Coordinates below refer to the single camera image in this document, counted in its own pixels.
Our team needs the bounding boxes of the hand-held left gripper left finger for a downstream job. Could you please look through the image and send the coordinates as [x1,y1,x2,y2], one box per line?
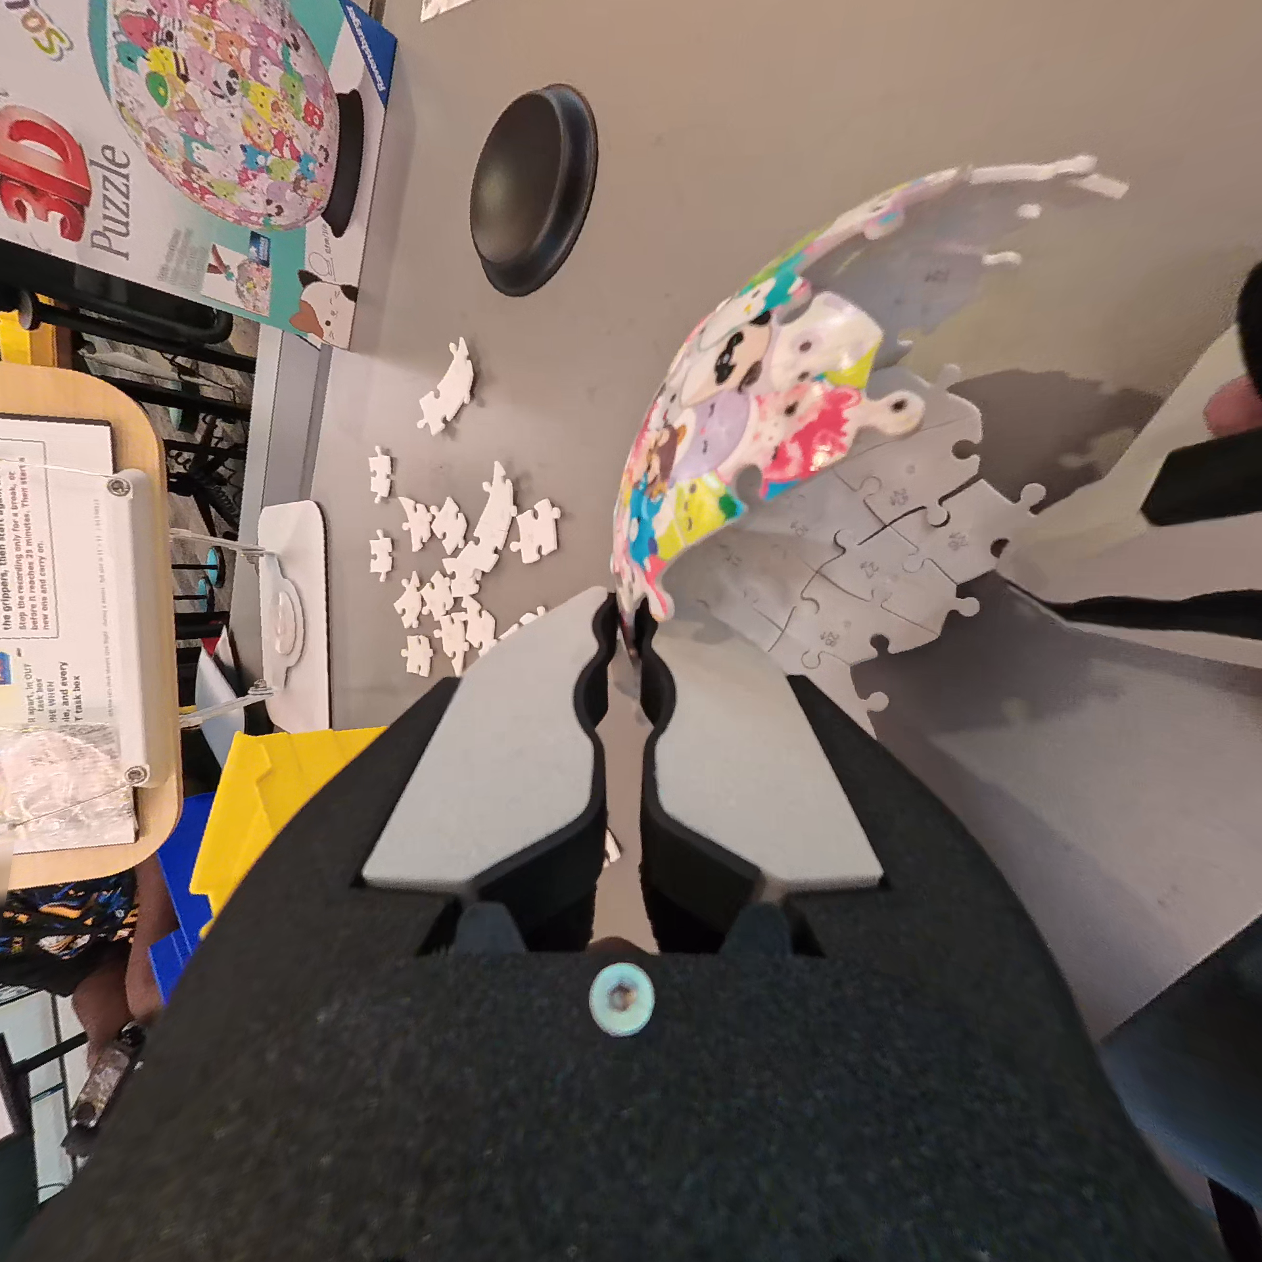
[361,587,609,894]

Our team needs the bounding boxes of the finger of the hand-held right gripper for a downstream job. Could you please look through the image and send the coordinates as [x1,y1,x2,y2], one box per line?
[1027,326,1262,606]
[852,580,1262,1042]

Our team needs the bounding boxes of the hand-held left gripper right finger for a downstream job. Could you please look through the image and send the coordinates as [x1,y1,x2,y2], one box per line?
[637,597,887,894]

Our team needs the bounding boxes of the partly built colourful puzzle ball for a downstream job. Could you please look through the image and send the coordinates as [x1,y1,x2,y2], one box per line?
[609,152,1130,713]

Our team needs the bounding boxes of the group of white puzzle pieces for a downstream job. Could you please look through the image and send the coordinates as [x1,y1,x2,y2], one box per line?
[368,338,565,681]

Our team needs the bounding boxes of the black round puzzle stand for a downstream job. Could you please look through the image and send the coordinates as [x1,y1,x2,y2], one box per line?
[470,83,601,297]

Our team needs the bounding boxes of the printed puzzle box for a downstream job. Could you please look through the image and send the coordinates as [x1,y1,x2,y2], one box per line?
[0,0,401,352]

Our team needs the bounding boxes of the person's right hand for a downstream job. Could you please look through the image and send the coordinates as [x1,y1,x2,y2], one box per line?
[1208,380,1262,440]

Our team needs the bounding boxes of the yellow plastic bin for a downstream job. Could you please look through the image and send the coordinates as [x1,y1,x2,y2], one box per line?
[190,725,390,938]

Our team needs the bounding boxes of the white flat pad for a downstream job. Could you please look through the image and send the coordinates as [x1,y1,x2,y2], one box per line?
[259,502,332,733]

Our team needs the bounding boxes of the person's dark pants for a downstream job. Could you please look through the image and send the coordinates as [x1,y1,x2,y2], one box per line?
[1099,918,1262,1262]

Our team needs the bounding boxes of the blue plastic bin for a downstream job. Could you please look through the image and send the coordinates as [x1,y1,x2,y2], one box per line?
[149,794,220,1007]

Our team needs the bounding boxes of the clear instruction sheet holder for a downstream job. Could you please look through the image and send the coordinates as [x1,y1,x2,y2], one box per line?
[0,416,154,850]

